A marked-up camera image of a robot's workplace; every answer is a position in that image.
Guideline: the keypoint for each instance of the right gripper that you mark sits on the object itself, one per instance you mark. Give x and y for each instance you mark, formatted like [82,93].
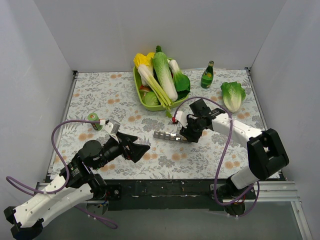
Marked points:
[189,129]

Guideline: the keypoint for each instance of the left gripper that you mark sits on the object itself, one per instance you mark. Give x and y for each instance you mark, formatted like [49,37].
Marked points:
[127,145]

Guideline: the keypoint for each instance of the grey weekly pill organizer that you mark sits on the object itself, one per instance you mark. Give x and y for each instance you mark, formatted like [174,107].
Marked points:
[170,136]

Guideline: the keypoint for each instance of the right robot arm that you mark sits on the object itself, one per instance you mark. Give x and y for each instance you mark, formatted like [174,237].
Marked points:
[265,151]

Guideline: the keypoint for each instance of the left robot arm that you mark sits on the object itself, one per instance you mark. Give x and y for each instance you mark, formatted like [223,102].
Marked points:
[75,183]

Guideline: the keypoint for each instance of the green pill bottle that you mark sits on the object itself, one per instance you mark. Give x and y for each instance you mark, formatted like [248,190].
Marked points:
[93,117]

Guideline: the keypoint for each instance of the bok choy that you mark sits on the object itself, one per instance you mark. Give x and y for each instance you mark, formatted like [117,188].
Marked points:
[180,80]

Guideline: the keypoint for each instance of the round green cabbage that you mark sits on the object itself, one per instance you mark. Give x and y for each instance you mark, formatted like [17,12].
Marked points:
[150,99]

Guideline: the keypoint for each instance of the floral table mat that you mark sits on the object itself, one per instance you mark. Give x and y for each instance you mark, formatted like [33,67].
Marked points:
[113,95]

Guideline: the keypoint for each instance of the romaine lettuce head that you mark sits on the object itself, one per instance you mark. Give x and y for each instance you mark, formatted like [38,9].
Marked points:
[233,95]

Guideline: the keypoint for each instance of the green glass bottle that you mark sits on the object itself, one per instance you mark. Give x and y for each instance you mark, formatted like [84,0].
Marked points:
[208,75]

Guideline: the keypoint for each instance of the green plastic basket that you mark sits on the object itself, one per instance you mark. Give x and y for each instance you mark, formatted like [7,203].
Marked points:
[142,87]

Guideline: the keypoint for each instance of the napa cabbage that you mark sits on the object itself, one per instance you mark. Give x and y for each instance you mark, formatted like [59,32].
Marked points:
[161,67]

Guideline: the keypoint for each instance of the celery stalks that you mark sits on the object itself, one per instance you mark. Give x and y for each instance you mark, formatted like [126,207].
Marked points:
[163,98]

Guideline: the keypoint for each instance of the yellow leafy cabbage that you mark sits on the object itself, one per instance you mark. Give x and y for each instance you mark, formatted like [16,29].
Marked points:
[147,60]

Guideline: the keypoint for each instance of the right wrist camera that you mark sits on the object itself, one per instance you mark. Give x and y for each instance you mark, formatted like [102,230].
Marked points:
[180,118]

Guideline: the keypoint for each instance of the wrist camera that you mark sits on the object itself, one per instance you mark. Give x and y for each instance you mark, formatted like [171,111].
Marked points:
[180,118]
[111,127]

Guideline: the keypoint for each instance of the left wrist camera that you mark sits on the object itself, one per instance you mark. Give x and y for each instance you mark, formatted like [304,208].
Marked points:
[111,127]

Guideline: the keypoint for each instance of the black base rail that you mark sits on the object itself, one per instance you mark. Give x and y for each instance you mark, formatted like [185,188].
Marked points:
[157,194]

